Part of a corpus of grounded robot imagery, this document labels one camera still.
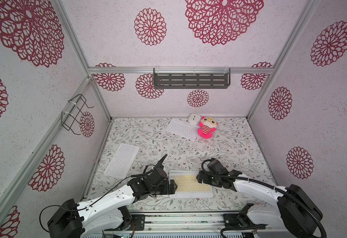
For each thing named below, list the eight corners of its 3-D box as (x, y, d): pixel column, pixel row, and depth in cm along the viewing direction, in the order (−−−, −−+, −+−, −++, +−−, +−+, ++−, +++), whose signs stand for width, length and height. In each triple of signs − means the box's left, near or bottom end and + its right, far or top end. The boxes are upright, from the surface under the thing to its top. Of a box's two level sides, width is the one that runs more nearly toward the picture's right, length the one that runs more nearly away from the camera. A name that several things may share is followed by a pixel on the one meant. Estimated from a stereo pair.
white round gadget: (188, 124, 118) (189, 122, 115) (188, 116, 124) (188, 113, 121) (201, 124, 118) (201, 122, 115) (199, 116, 124) (200, 113, 121)
